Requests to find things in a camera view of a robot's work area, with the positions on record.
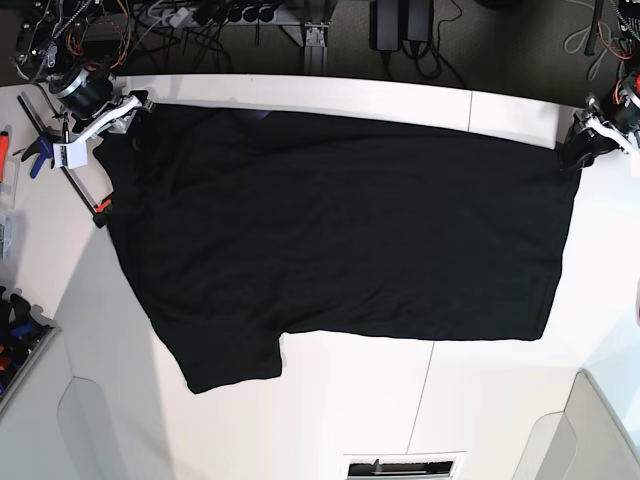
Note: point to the white chair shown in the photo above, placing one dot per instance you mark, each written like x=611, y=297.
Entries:
x=88, y=431
x=586, y=440

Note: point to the aluminium frame post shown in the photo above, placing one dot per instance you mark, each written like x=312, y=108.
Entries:
x=312, y=40

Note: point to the grey bin of clamps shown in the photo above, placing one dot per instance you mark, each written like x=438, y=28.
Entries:
x=25, y=334

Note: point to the left white chair back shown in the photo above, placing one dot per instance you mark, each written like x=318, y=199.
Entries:
x=88, y=431

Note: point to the black t-shirt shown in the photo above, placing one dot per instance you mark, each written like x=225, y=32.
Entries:
x=233, y=229

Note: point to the right white chair back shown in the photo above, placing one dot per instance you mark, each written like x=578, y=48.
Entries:
x=586, y=440

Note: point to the clear plastic organizer box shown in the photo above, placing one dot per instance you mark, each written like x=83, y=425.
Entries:
x=9, y=184

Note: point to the white power strip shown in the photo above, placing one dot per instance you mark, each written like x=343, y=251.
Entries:
x=176, y=18

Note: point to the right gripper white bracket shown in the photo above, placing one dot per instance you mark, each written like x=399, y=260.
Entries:
x=93, y=99

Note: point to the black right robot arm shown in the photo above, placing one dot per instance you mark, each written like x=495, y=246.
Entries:
x=70, y=51

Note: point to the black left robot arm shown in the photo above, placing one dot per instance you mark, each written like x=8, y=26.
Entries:
x=597, y=39

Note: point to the black power adapter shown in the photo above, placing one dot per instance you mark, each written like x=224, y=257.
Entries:
x=394, y=22

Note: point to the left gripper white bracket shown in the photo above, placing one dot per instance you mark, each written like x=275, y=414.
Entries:
x=602, y=126

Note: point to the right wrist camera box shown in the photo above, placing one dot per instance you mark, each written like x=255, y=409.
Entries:
x=74, y=155

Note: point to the orange handled tool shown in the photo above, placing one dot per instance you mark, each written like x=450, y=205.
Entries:
x=4, y=145

